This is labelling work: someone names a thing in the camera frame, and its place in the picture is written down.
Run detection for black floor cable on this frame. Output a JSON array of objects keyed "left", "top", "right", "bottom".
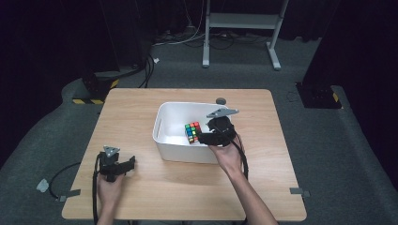
[{"left": 48, "top": 161, "right": 82, "bottom": 200}]

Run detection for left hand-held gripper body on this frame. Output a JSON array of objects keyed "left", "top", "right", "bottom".
[{"left": 99, "top": 145, "right": 127, "bottom": 183}]

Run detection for bundle of floor cables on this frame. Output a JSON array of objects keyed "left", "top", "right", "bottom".
[{"left": 152, "top": 23, "right": 270, "bottom": 51}]

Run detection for person's right hand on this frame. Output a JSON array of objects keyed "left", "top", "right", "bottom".
[{"left": 207, "top": 136, "right": 246, "bottom": 178}]

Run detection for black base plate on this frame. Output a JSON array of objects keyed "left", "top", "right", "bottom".
[{"left": 295, "top": 82, "right": 343, "bottom": 110}]

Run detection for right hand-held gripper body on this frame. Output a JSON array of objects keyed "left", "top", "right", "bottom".
[{"left": 206, "top": 107, "right": 240, "bottom": 148}]

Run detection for pale grey plug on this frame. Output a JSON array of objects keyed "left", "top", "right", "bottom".
[{"left": 36, "top": 178, "right": 51, "bottom": 193}]

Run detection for multicoloured puzzle cube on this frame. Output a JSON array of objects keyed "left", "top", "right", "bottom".
[{"left": 184, "top": 121, "right": 202, "bottom": 145}]

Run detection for dark curtain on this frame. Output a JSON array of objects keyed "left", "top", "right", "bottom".
[
  {"left": 0, "top": 0, "right": 153, "bottom": 186},
  {"left": 301, "top": 0, "right": 398, "bottom": 179}
]

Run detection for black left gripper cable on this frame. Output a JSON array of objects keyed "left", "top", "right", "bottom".
[{"left": 91, "top": 152, "right": 105, "bottom": 225}]

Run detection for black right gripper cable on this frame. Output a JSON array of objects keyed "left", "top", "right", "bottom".
[{"left": 230, "top": 133, "right": 250, "bottom": 182}]

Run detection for white metal stand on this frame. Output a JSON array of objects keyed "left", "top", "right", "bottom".
[{"left": 202, "top": 0, "right": 290, "bottom": 71}]

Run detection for black cables on floor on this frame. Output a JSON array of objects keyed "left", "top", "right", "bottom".
[{"left": 138, "top": 53, "right": 156, "bottom": 89}]

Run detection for person's left hand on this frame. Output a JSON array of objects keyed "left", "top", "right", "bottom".
[{"left": 96, "top": 172, "right": 126, "bottom": 207}]

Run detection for black base with yellow stripes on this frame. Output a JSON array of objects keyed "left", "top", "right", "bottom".
[{"left": 71, "top": 69, "right": 121, "bottom": 106}]

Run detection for white plastic bin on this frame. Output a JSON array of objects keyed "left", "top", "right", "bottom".
[{"left": 152, "top": 101, "right": 233, "bottom": 165}]

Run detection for grey tape strip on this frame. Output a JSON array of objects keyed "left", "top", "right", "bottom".
[
  {"left": 289, "top": 187, "right": 312, "bottom": 199},
  {"left": 58, "top": 188, "right": 82, "bottom": 203}
]

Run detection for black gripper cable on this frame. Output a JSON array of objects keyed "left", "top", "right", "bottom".
[
  {"left": 230, "top": 133, "right": 250, "bottom": 182},
  {"left": 91, "top": 152, "right": 105, "bottom": 225}
]

